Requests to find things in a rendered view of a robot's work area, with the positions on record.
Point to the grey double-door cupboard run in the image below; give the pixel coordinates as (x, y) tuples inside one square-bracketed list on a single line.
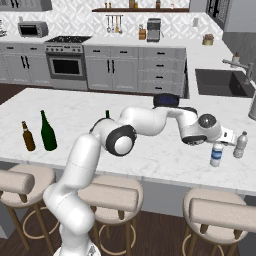
[(21, 65)]

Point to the grey wall cupboard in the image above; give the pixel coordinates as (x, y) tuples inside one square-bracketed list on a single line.
[(25, 5)]

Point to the grey toaster oven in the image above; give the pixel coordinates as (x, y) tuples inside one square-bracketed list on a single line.
[(32, 29)]

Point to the small green glass bottle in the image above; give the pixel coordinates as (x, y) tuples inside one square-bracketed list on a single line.
[(107, 114)]

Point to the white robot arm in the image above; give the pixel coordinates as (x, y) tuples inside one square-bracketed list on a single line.
[(76, 173)]

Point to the blue-labelled plastic bottle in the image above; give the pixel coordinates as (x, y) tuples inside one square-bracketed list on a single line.
[(216, 155)]

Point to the wooden knife block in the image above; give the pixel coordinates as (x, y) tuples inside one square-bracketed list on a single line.
[(142, 34)]

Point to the grey sink tap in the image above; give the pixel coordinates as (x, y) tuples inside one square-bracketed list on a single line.
[(242, 66)]

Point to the utensil rail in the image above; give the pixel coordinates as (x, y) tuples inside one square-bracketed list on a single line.
[(114, 15)]

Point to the large green glass bottle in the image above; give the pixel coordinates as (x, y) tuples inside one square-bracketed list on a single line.
[(48, 134)]

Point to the grey coffee machine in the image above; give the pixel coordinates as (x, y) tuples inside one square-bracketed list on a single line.
[(154, 30)]

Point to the white wall socket plate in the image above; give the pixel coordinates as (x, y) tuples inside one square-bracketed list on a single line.
[(195, 22)]

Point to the brown jar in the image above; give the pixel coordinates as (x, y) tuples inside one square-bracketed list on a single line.
[(132, 4)]

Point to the green pot with plant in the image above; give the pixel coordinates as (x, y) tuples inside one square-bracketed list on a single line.
[(208, 40)]

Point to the steel range with oven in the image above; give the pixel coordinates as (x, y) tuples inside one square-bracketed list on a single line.
[(66, 61)]

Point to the grey cupboard and drawer run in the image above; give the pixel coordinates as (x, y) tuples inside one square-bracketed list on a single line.
[(133, 70)]

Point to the brown glass bottle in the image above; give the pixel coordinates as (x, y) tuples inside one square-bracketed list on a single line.
[(28, 138)]

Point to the beige cushioned bar stool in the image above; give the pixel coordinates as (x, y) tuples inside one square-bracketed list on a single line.
[(220, 216), (116, 198), (23, 186)]

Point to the grey tall cabinet unit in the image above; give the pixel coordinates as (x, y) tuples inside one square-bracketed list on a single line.
[(230, 15)]

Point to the soap dispenser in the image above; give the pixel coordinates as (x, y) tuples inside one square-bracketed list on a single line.
[(236, 58)]

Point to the dark wooden wall shelf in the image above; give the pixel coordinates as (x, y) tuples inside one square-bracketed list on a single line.
[(140, 10)]

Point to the clear plastic bottle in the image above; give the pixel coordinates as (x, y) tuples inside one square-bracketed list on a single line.
[(240, 145)]

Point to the hanging kitchen utensil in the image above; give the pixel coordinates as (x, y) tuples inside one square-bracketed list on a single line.
[(120, 26), (108, 25), (112, 24)]

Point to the dark bottle on shelf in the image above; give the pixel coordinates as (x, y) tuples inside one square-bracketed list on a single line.
[(158, 4)]

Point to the dark sink basin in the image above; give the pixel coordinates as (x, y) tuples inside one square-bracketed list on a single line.
[(221, 82)]

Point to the small spice jar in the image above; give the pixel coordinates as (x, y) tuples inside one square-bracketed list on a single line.
[(107, 5)]

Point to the small white bottle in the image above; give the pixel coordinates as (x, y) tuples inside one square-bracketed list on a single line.
[(172, 5)]

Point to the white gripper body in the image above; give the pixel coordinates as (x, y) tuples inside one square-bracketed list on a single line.
[(230, 139)]

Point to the hanging wooden utensil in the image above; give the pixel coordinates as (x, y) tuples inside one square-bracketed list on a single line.
[(117, 26)]

